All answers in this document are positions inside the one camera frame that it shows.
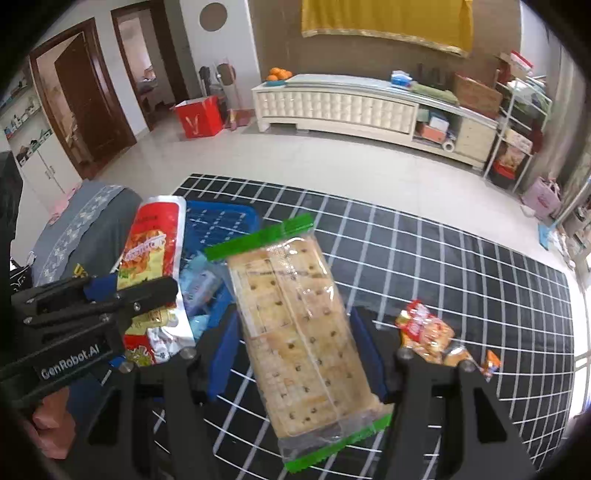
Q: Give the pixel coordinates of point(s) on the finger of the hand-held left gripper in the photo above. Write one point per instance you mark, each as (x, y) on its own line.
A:
(101, 286)
(147, 295)

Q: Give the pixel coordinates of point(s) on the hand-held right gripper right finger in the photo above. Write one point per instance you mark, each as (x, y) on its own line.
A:
(369, 355)

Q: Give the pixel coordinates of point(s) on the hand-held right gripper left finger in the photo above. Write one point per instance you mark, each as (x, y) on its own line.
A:
(219, 364)

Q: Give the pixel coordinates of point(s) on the pale teal snack packet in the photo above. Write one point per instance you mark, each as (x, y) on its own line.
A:
(198, 281)

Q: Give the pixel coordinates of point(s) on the red orange snack packet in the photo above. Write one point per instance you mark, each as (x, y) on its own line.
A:
(425, 330)

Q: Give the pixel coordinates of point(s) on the large red chip bag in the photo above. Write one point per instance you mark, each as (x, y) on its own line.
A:
(152, 230)

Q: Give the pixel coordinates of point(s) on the green-edged cracker packet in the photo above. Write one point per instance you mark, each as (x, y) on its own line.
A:
(300, 332)

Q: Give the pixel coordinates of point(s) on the long orange snack bar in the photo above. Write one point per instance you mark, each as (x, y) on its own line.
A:
(491, 362)

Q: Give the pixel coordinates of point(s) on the blue plastic basket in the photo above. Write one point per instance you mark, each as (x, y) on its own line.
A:
(240, 214)

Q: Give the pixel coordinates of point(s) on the person's left hand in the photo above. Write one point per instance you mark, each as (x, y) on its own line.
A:
(51, 420)

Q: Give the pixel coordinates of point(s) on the grey chair cover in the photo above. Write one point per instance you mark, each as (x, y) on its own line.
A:
(78, 230)

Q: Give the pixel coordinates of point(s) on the black white checked tablecloth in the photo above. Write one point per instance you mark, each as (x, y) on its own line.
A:
(461, 277)

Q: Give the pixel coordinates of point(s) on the white cupboard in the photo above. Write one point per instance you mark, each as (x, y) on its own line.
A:
(46, 166)

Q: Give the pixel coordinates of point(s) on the red paper bag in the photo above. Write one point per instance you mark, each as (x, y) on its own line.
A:
(198, 117)

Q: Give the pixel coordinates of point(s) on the brown wooden door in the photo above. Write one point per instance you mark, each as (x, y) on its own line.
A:
(83, 92)

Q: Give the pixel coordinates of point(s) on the pink broom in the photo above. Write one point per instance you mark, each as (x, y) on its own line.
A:
(232, 119)

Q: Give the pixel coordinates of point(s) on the pink dustpan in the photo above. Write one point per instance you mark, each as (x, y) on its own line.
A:
(244, 117)

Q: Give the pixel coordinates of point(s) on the white paper roll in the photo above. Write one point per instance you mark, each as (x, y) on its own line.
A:
(449, 146)

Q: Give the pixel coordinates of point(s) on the orange box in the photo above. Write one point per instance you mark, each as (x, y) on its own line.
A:
(434, 133)

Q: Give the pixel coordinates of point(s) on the pink bag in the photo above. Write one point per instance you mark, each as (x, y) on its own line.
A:
(540, 198)

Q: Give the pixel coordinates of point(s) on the cream tv cabinet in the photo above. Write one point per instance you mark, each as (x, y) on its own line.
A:
(332, 104)

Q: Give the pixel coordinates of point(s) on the plate of oranges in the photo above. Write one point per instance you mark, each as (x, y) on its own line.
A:
(279, 74)

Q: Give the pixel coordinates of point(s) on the white metal rack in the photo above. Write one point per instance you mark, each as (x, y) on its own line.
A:
(498, 129)

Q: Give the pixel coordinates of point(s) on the green folded cloth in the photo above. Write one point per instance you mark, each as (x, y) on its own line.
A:
(434, 92)

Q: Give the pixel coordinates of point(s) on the blue tissue box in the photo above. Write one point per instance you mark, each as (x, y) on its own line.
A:
(400, 79)

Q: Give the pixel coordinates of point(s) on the brown cardboard box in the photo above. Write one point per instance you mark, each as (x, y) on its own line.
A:
(475, 94)

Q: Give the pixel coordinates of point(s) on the red white box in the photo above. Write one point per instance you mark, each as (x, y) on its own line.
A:
(517, 63)

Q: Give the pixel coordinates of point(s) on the yellow cloth cover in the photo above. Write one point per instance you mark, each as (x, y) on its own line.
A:
(383, 18)

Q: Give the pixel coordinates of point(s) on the brown doorway frame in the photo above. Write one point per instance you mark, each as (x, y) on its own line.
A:
(131, 69)

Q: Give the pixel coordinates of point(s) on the brown round wall decor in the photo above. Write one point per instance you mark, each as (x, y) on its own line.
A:
(213, 16)

